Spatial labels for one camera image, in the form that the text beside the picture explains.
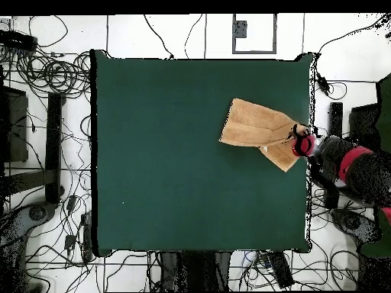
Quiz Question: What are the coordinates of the black power strip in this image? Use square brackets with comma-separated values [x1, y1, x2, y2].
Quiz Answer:
[0, 29, 38, 52]
[267, 251, 295, 289]

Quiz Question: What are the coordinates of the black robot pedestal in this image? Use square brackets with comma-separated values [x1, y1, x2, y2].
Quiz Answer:
[158, 250, 231, 292]

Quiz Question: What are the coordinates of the black stand foot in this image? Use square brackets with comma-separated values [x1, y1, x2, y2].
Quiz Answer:
[44, 92, 65, 204]
[324, 101, 344, 210]

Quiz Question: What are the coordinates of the dark green table cloth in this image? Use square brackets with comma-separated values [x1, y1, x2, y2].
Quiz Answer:
[90, 49, 314, 257]

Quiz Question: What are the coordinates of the black coiled cable bundle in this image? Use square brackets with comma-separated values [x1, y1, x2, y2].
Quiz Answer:
[16, 50, 92, 95]

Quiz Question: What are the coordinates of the small black adapter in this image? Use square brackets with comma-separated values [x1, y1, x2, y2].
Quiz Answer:
[63, 233, 76, 252]

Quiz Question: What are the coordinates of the black equipment box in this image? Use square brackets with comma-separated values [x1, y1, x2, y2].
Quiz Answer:
[347, 102, 380, 147]
[0, 85, 29, 163]

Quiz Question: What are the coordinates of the gray floor outlet box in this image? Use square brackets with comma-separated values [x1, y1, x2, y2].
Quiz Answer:
[233, 20, 247, 39]

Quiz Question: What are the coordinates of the black power adapter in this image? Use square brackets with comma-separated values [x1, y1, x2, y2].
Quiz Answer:
[315, 71, 332, 97]

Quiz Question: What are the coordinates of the dark wheeled base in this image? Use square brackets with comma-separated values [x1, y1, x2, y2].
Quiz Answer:
[331, 208, 381, 245]
[0, 202, 57, 245]

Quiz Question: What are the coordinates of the tan terry towel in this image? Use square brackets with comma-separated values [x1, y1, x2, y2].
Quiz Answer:
[218, 97, 309, 173]

